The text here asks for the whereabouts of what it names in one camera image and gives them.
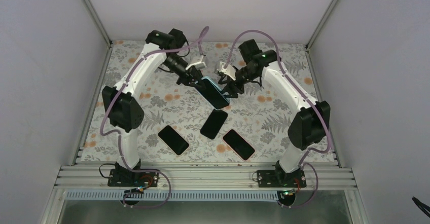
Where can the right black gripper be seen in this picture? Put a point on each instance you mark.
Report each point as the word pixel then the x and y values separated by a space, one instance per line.
pixel 229 87

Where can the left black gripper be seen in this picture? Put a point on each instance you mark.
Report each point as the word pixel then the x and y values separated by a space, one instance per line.
pixel 192 75

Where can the phone from blue case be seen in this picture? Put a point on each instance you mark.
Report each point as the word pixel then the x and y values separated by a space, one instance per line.
pixel 215 96

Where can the black phone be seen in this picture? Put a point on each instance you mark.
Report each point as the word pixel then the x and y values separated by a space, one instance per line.
pixel 174 140
pixel 214 123

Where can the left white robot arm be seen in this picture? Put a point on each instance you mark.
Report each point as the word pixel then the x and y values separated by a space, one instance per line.
pixel 123 114

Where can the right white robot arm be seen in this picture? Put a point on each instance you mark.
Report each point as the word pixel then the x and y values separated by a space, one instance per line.
pixel 311 117

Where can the floral patterned mat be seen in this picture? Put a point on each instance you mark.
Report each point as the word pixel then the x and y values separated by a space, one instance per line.
pixel 260 116

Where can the black object at corner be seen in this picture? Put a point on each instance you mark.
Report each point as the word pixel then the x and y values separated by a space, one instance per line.
pixel 421 206

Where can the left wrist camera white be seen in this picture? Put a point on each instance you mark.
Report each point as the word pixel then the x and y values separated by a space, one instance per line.
pixel 198 62

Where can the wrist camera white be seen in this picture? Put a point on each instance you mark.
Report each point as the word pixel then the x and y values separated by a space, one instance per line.
pixel 198 62
pixel 226 70

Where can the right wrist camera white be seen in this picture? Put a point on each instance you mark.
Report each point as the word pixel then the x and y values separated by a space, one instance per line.
pixel 226 70

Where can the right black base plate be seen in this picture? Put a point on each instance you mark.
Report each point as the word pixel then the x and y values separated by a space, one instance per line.
pixel 279 179

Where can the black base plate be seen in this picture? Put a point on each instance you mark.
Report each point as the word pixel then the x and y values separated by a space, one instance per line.
pixel 279 179
pixel 122 177

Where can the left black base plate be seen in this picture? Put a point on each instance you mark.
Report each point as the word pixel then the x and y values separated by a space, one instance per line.
pixel 122 177

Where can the aluminium rail frame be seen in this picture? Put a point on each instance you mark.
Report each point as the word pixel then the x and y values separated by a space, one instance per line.
pixel 204 175

